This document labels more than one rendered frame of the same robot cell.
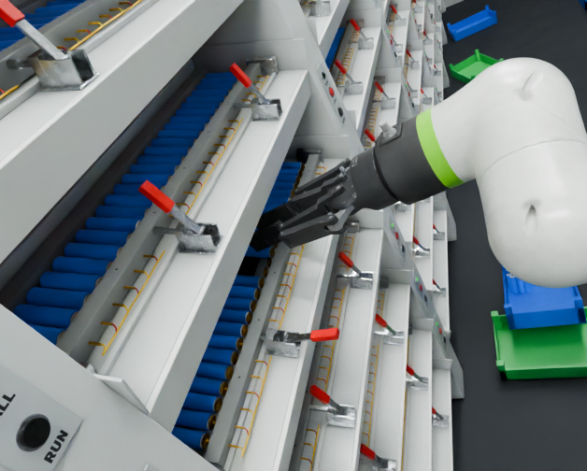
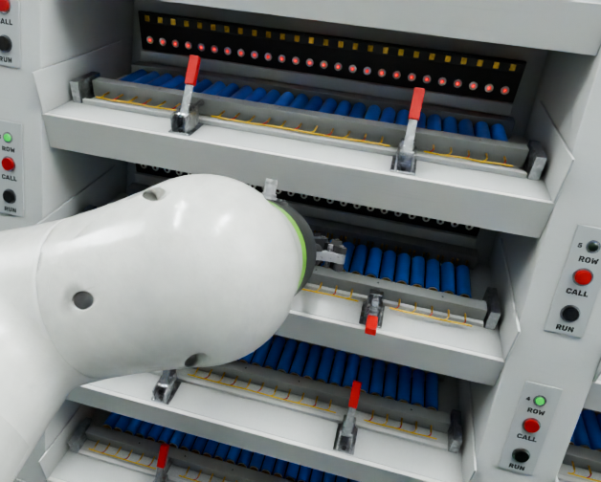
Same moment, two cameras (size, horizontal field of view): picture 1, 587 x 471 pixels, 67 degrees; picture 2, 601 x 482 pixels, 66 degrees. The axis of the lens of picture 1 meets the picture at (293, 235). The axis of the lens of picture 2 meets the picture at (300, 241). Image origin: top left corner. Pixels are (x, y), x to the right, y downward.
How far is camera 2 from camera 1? 62 cm
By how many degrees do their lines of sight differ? 61
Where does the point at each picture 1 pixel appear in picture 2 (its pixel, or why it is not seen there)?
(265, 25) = (571, 115)
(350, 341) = (255, 410)
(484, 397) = not seen: outside the picture
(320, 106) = (533, 263)
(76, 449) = (11, 73)
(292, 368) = not seen: hidden behind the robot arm
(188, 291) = (136, 123)
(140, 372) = (77, 111)
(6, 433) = not seen: outside the picture
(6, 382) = (13, 17)
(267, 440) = not seen: hidden behind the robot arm
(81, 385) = (33, 59)
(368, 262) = (386, 454)
